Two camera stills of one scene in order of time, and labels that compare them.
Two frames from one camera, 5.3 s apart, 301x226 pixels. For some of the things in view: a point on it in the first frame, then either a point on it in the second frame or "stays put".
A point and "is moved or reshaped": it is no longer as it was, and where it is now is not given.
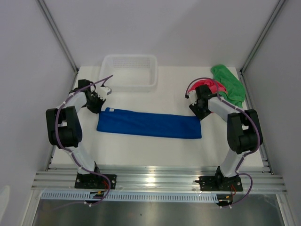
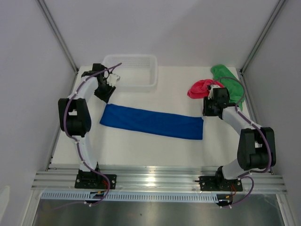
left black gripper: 97,109 → 106,97
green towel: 235,88 stays put
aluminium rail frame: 159,179 stays put
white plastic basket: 130,73 stays put
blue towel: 148,124 is moved or reshaped
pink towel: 214,87 stays put
